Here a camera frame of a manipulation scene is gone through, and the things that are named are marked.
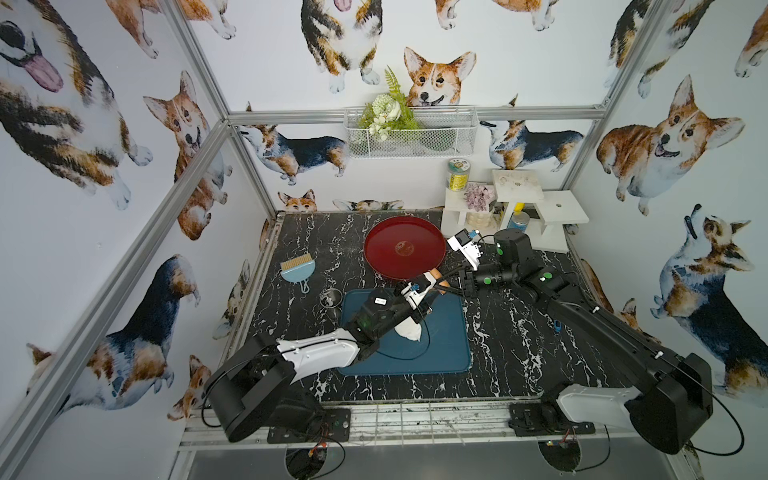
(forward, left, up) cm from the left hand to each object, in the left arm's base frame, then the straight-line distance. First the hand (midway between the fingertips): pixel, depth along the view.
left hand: (433, 276), depth 78 cm
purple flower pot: (+28, -17, 0) cm, 33 cm away
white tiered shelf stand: (+32, -28, +1) cm, 43 cm away
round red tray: (+25, +7, -21) cm, 33 cm away
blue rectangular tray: (-11, -4, -21) cm, 24 cm away
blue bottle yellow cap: (+32, -36, -14) cm, 50 cm away
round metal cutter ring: (+6, +31, -21) cm, 38 cm away
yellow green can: (+41, -12, +2) cm, 43 cm away
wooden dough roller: (-4, 0, +8) cm, 9 cm away
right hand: (-3, -2, +7) cm, 8 cm away
